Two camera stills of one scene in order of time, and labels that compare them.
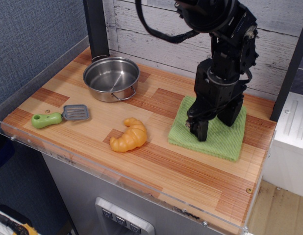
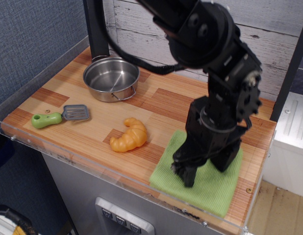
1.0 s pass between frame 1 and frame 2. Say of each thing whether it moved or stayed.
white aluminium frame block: stayed
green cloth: moved
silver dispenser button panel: stayed
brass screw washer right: stayed
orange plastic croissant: stayed
